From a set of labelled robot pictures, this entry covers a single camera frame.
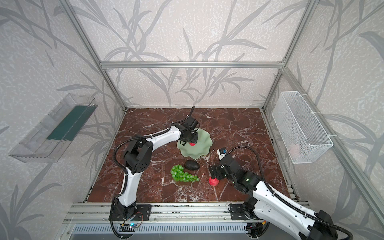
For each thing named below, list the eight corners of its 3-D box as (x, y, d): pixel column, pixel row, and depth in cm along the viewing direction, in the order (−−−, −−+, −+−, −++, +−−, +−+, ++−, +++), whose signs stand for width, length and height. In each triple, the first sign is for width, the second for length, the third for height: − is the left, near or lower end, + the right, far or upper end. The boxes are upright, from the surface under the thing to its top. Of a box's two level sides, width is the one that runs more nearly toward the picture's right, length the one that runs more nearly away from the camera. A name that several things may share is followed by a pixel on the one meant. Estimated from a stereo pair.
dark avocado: (185, 171, 90) (184, 167, 86) (185, 163, 93) (185, 159, 89) (199, 171, 90) (199, 167, 86) (199, 163, 93) (199, 159, 89)
